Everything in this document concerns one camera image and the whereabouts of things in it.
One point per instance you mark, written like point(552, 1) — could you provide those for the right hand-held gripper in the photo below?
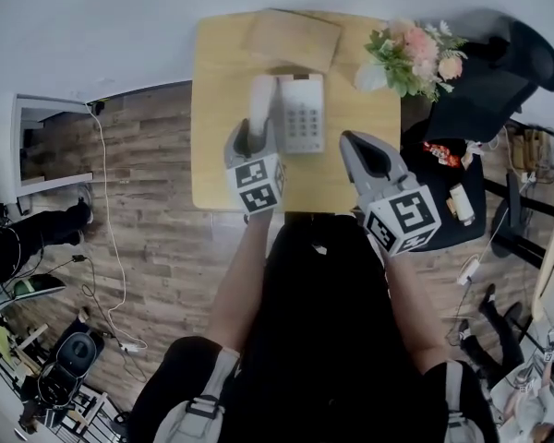
point(406, 215)

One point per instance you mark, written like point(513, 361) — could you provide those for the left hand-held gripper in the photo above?
point(258, 185)

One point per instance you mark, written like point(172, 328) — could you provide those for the white telephone handset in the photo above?
point(261, 104)

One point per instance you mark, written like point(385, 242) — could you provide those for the person's left forearm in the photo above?
point(240, 284)

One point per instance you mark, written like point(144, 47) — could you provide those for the person's right forearm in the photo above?
point(411, 312)

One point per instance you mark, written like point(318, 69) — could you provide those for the white desk telephone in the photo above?
point(302, 118)

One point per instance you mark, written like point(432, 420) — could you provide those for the black side table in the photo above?
point(438, 173)

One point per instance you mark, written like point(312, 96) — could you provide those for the red snack packet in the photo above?
point(441, 152)

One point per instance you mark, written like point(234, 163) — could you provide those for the white cylindrical bottle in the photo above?
point(462, 203)

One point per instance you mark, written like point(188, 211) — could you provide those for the white crumpled wrapper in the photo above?
point(472, 152)

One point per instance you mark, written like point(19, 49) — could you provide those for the pink flower bouquet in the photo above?
point(411, 58)

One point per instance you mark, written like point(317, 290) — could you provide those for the brown cardboard sheet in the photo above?
point(291, 39)

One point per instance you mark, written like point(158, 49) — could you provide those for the black office chair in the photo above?
point(489, 86)

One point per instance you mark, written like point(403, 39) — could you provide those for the white power adapter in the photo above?
point(468, 270)

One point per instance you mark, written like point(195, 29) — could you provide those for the person's black clothing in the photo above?
point(323, 316)

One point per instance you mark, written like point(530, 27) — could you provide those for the black rounded device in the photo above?
point(76, 351)

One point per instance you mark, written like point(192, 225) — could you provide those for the black desk frame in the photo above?
point(512, 201)

